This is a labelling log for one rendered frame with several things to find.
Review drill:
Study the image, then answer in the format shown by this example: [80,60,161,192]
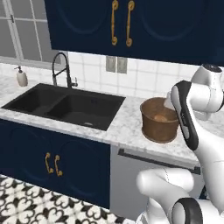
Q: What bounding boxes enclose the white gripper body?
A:
[163,91,178,114]

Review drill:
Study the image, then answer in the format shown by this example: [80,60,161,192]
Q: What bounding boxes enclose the brown round basket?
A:
[139,96,180,144]

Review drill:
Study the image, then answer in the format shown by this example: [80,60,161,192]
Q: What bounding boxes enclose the navy base cabinet door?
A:
[52,130,112,210]
[0,117,56,189]

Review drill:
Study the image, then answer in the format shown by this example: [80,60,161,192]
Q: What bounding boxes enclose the grey dishwasher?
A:
[109,143,207,222]

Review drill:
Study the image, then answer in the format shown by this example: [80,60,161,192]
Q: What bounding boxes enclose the black double sink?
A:
[1,82,127,132]

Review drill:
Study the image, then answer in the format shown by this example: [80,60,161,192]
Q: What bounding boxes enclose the black spring tap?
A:
[51,52,79,89]

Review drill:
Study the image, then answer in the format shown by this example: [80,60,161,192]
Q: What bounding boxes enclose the white soap dispenser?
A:
[14,66,30,88]

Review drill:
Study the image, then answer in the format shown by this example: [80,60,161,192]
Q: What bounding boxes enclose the white framed window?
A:
[0,0,70,71]

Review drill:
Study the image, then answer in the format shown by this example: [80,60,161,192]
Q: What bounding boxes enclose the grey wall socket plate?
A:
[105,55,117,74]
[115,56,129,74]

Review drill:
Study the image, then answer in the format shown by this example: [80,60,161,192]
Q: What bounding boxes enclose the black dishwasher handle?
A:
[117,148,202,176]

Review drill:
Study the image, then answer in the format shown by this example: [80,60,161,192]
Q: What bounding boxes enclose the navy wall cabinet door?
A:
[43,0,123,57]
[120,0,224,67]

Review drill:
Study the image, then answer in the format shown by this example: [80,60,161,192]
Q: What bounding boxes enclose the brass wall cabinet handle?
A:
[110,0,120,46]
[125,0,136,48]

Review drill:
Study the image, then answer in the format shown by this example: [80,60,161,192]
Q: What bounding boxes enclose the brass base cabinet handle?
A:
[44,151,55,175]
[53,154,64,178]

